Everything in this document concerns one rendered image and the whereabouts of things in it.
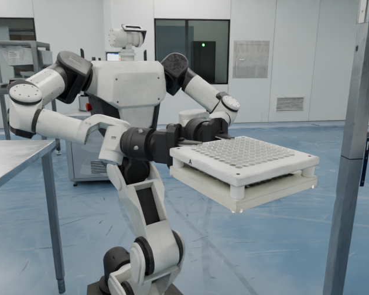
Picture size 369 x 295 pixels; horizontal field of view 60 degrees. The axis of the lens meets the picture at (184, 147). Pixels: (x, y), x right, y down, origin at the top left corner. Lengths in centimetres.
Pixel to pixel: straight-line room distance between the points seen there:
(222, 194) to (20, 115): 56
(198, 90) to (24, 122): 67
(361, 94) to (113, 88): 91
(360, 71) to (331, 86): 579
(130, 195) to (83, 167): 229
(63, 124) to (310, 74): 626
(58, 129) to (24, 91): 13
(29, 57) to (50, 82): 321
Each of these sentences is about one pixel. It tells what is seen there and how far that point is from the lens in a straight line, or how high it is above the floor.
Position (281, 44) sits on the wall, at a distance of 664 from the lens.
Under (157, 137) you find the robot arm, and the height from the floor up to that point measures 109.
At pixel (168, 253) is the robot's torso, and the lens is 123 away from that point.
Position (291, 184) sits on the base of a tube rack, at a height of 103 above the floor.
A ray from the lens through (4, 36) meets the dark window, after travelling 653.
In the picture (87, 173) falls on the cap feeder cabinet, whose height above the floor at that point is 15.
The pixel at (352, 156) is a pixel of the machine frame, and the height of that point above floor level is 92.
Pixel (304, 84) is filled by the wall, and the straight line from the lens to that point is 687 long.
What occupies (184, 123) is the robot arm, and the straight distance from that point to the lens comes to 104.
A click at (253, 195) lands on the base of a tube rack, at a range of 65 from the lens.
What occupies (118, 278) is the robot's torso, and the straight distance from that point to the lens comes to 163.
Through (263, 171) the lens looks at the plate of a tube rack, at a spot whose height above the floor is 107.
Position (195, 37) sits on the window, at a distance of 618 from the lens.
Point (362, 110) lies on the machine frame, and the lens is 139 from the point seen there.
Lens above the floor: 128
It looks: 15 degrees down
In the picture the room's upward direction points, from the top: straight up
